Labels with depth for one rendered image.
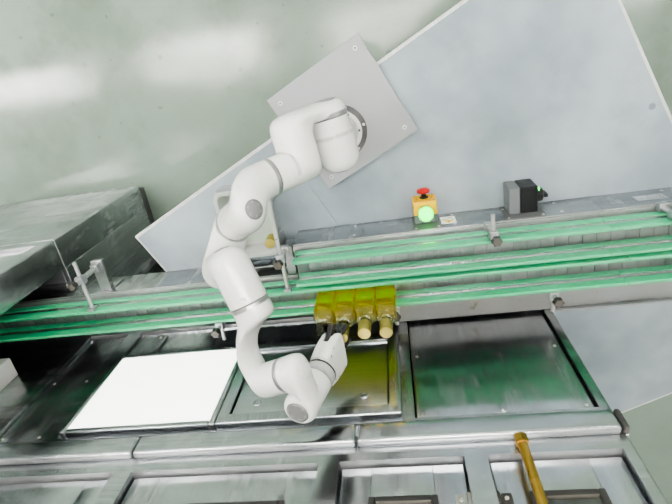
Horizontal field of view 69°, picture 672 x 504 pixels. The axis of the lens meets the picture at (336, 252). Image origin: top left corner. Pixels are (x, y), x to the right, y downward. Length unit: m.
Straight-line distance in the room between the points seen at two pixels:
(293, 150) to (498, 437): 0.77
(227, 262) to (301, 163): 0.28
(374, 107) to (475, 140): 0.31
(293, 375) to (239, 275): 0.23
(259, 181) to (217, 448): 0.64
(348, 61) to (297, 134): 0.42
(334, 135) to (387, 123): 0.34
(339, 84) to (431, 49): 0.27
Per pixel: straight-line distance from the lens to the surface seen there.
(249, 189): 1.03
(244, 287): 1.01
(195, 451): 1.31
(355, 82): 1.47
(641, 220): 1.55
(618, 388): 2.08
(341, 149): 1.17
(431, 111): 1.51
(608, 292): 1.68
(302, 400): 1.07
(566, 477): 1.18
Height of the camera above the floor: 2.23
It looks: 65 degrees down
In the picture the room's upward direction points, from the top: 168 degrees counter-clockwise
